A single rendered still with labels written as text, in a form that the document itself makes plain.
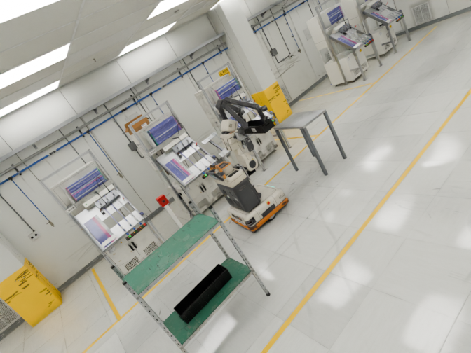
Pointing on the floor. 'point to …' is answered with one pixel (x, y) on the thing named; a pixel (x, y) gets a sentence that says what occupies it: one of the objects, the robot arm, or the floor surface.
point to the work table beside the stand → (305, 118)
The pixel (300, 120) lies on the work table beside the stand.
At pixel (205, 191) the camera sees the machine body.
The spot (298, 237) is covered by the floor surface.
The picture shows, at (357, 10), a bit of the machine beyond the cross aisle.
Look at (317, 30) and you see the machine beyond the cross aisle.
